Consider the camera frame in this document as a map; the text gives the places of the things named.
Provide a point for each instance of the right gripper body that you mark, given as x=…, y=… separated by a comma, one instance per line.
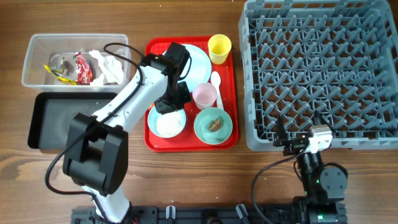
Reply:
x=293, y=147

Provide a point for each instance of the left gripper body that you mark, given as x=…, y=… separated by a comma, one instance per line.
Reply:
x=175, y=100

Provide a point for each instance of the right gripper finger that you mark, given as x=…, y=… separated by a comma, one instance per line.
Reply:
x=319, y=120
x=281, y=134

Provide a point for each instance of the light blue rice bowl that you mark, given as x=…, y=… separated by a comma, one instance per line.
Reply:
x=166, y=125

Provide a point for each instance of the white tissue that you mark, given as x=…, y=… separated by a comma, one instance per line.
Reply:
x=111, y=70

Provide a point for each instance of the red snack wrapper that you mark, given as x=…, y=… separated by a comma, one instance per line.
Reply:
x=84, y=73

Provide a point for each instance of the yellow snack wrapper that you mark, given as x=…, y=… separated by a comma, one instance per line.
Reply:
x=61, y=72

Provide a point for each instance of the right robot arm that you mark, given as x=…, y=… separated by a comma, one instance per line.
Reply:
x=324, y=183

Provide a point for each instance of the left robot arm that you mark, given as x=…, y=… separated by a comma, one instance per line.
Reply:
x=97, y=146

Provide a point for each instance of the grey dishwasher rack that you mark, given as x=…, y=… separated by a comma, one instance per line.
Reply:
x=338, y=58

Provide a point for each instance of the pink plastic cup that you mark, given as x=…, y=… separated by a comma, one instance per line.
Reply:
x=204, y=95

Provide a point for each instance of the orange carrot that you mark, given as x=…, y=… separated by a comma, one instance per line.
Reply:
x=151, y=106

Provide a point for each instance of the light blue plate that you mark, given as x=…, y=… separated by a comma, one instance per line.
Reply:
x=199, y=71

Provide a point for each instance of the teal bowl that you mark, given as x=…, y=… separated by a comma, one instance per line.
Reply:
x=202, y=121

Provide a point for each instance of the white plastic spoon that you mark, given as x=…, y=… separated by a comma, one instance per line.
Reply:
x=216, y=82

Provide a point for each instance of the red plastic tray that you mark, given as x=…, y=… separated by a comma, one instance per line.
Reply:
x=187, y=139

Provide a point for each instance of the brown food scrap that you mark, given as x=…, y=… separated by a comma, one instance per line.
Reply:
x=215, y=125

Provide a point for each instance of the yellow plastic cup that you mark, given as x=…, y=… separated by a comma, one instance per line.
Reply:
x=219, y=46

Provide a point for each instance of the clear plastic bin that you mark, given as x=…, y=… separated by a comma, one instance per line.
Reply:
x=56, y=51

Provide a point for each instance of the black plastic bin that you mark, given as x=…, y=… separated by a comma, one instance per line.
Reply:
x=53, y=112

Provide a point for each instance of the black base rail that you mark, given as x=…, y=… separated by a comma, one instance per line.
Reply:
x=276, y=213

